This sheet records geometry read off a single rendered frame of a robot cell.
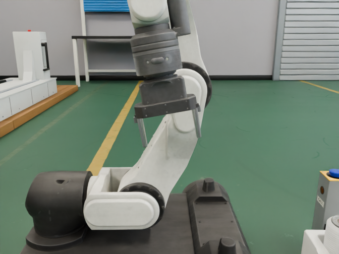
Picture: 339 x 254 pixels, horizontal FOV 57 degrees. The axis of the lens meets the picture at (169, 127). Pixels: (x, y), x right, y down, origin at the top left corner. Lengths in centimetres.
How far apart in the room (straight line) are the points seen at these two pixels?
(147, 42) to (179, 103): 12
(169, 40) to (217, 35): 513
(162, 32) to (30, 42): 345
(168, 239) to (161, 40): 61
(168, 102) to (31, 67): 340
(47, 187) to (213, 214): 51
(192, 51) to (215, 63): 491
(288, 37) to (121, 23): 285
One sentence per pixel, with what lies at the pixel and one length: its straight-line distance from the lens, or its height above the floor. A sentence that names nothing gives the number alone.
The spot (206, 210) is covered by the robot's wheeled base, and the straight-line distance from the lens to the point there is 107.
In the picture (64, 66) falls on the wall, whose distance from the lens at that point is 591.
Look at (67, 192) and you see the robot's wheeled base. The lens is 92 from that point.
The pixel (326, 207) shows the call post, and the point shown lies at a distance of 114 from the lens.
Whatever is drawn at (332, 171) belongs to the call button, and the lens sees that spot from 112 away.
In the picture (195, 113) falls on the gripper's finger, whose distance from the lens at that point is 60.
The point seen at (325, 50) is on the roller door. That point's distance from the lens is 617.
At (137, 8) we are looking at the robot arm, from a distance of 55.
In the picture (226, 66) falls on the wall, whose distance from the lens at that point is 574.
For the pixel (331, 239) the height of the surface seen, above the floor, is 21.
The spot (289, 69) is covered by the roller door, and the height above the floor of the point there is 20.
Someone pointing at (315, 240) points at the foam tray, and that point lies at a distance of 104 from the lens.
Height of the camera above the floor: 74
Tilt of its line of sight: 16 degrees down
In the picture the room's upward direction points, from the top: straight up
